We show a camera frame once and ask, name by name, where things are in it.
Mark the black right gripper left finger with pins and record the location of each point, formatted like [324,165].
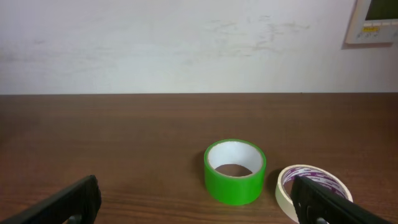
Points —
[77,203]

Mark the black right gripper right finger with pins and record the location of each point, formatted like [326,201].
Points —
[314,202]

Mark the cream masking tape roll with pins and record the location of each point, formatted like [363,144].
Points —
[316,174]

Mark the green tape roll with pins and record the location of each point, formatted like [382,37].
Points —
[229,189]

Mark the white wall control panel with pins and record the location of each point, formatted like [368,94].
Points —
[373,22]

